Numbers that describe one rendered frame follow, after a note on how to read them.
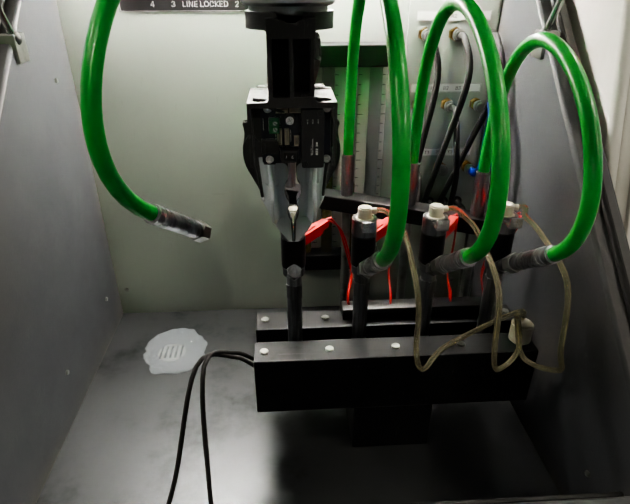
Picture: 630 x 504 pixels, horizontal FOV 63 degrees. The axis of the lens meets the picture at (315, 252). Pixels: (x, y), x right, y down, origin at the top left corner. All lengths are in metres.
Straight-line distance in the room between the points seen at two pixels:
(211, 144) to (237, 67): 0.12
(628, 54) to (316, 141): 0.38
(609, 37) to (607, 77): 0.04
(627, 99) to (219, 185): 0.57
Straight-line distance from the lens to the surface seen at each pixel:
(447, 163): 0.88
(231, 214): 0.87
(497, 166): 0.42
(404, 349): 0.63
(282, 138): 0.43
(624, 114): 0.67
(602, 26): 0.70
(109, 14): 0.41
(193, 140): 0.84
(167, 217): 0.47
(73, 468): 0.76
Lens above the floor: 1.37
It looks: 28 degrees down
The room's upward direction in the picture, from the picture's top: straight up
